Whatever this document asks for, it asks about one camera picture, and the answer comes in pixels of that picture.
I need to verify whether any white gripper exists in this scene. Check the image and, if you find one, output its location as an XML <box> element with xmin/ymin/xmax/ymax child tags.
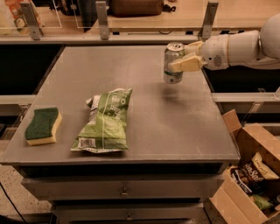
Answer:
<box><xmin>168</xmin><ymin>34</ymin><xmax>229</xmax><ymax>72</ymax></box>

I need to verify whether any green 7up soda can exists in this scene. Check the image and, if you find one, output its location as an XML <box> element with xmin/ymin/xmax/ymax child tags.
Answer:
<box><xmin>164</xmin><ymin>42</ymin><xmax>185</xmax><ymax>84</ymax></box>

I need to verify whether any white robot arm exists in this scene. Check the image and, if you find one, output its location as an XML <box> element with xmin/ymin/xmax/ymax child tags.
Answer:
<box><xmin>168</xmin><ymin>14</ymin><xmax>280</xmax><ymax>72</ymax></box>

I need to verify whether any brown bag on counter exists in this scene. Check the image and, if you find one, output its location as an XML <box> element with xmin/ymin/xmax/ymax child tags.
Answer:
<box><xmin>109</xmin><ymin>0</ymin><xmax>164</xmax><ymax>17</ymax></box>

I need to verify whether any green jalapeno chip bag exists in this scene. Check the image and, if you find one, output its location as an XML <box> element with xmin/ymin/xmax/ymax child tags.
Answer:
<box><xmin>71</xmin><ymin>88</ymin><xmax>132</xmax><ymax>153</ymax></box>

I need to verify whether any dark snack bag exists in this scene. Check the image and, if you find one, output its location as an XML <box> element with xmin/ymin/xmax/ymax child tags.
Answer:
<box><xmin>230</xmin><ymin>162</ymin><xmax>264</xmax><ymax>194</ymax></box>

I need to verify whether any yellow snack bag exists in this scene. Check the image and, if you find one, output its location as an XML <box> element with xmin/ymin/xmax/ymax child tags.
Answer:
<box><xmin>251</xmin><ymin>152</ymin><xmax>279</xmax><ymax>180</ymax></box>

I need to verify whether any green snack bag in box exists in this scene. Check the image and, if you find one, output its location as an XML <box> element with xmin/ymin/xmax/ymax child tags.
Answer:
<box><xmin>250</xmin><ymin>194</ymin><xmax>273</xmax><ymax>210</ymax></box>

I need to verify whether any cardboard box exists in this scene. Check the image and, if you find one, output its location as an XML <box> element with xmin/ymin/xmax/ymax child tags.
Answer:
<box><xmin>210</xmin><ymin>110</ymin><xmax>280</xmax><ymax>224</ymax></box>

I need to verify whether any lower grey drawer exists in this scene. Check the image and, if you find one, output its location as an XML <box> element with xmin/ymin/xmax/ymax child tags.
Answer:
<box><xmin>52</xmin><ymin>203</ymin><xmax>204</xmax><ymax>221</ymax></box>

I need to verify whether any grey drawer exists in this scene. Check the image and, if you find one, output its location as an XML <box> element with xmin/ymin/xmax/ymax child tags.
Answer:
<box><xmin>52</xmin><ymin>203</ymin><xmax>204</xmax><ymax>221</ymax></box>
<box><xmin>22</xmin><ymin>175</ymin><xmax>223</xmax><ymax>201</ymax></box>

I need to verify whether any green yellow sponge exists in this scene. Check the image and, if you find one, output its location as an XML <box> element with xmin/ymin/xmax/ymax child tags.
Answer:
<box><xmin>24</xmin><ymin>108</ymin><xmax>62</xmax><ymax>146</ymax></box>

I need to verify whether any upper grey drawer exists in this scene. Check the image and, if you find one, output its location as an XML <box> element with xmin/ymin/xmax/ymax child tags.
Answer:
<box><xmin>22</xmin><ymin>175</ymin><xmax>223</xmax><ymax>201</ymax></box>

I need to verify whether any orange packaged item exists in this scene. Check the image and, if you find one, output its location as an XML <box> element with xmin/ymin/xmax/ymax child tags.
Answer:
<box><xmin>4</xmin><ymin>0</ymin><xmax>42</xmax><ymax>28</ymax></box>

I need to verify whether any right metal bracket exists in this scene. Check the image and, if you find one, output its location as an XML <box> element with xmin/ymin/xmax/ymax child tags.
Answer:
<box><xmin>199</xmin><ymin>0</ymin><xmax>219</xmax><ymax>39</ymax></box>

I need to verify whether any metal bracket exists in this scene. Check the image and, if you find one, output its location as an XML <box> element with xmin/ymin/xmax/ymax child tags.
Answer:
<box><xmin>20</xmin><ymin>2</ymin><xmax>43</xmax><ymax>40</ymax></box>
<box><xmin>199</xmin><ymin>0</ymin><xmax>219</xmax><ymax>39</ymax></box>
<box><xmin>95</xmin><ymin>1</ymin><xmax>109</xmax><ymax>40</ymax></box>

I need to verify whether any middle metal bracket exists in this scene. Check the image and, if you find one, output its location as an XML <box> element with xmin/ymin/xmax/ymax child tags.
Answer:
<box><xmin>95</xmin><ymin>1</ymin><xmax>109</xmax><ymax>40</ymax></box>

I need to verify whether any left metal bracket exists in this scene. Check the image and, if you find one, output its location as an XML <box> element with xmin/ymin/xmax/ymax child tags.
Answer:
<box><xmin>20</xmin><ymin>2</ymin><xmax>43</xmax><ymax>40</ymax></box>

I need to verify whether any black floor cable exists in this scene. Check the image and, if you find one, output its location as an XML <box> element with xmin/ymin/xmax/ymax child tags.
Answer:
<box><xmin>0</xmin><ymin>181</ymin><xmax>29</xmax><ymax>224</ymax></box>

